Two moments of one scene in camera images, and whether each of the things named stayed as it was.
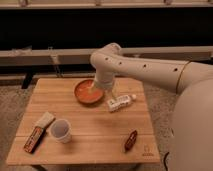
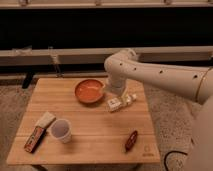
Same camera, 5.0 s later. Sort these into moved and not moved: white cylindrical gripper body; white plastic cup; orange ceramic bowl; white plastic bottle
Moved: white cylindrical gripper body
Not moved: white plastic bottle; orange ceramic bowl; white plastic cup
